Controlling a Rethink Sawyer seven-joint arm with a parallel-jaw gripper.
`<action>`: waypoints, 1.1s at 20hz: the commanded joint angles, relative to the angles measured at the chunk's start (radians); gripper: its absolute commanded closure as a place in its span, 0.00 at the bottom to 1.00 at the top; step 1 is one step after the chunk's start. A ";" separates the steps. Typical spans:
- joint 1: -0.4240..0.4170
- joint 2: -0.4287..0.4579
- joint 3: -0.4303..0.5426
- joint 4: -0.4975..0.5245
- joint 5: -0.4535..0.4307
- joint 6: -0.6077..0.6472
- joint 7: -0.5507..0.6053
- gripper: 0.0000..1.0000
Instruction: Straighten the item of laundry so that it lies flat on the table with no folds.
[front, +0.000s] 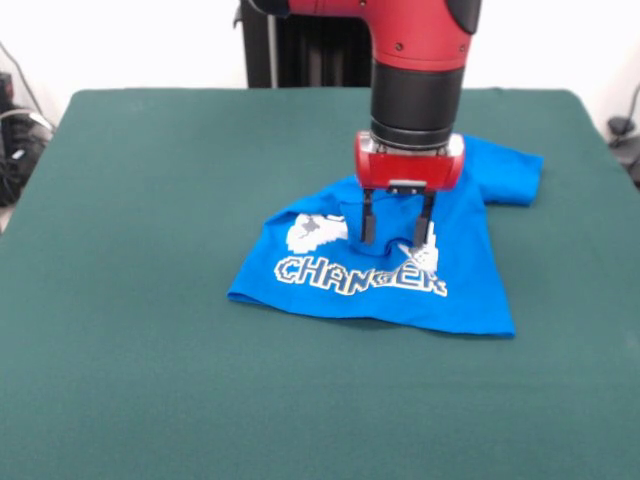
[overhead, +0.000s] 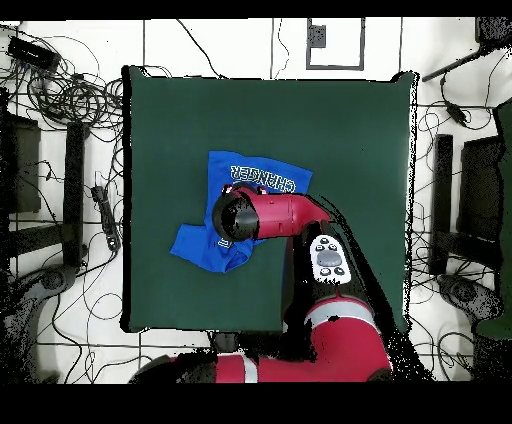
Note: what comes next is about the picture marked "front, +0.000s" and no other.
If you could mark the blue printed t-shirt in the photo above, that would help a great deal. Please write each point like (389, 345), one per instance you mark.
(470, 280)

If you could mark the black bag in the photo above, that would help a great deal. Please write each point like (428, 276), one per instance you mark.
(22, 155)

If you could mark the black round adapter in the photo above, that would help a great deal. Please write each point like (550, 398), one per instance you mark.
(620, 125)

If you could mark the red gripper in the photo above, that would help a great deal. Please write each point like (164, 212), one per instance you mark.
(407, 170)

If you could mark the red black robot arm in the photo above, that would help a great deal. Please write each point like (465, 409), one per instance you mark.
(420, 60)

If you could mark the dark green table cloth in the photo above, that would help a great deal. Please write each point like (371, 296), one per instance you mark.
(150, 250)

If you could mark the small black device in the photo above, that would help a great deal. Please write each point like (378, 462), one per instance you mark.
(6, 90)

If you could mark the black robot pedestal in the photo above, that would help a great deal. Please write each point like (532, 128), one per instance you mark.
(310, 55)

